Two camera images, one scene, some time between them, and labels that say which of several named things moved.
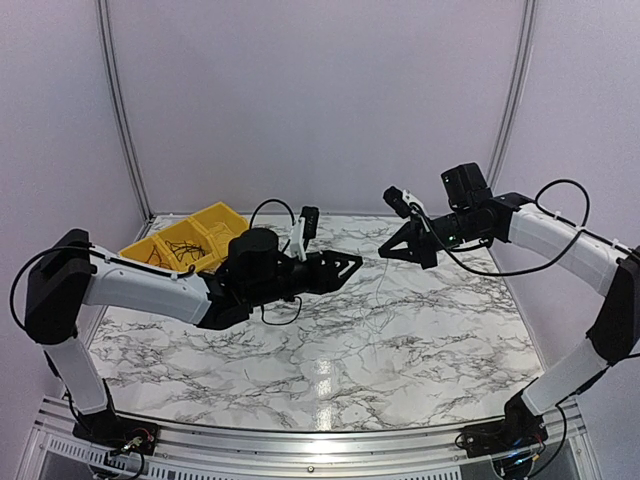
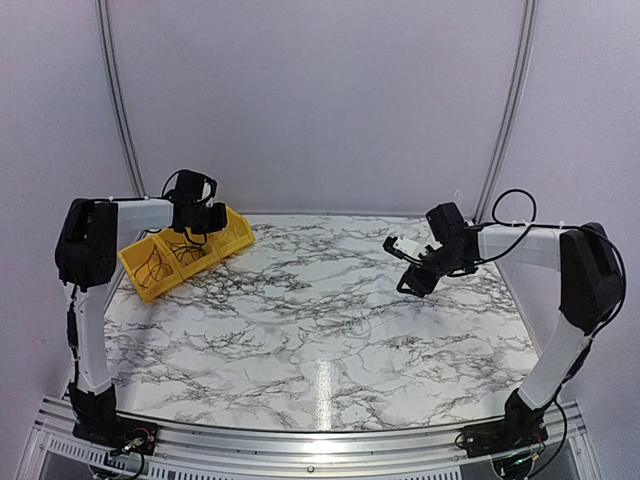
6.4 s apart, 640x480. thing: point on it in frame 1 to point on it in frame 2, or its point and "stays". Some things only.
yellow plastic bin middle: x=184 y=245 stays
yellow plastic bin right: x=219 y=224 stays
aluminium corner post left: x=121 y=111 stays
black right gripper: x=408 y=233 to x=421 y=285
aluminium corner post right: x=517 y=86 stays
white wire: x=378 y=319 to x=370 y=328
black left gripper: x=331 y=281 to x=218 y=223
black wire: x=179 y=248 stays
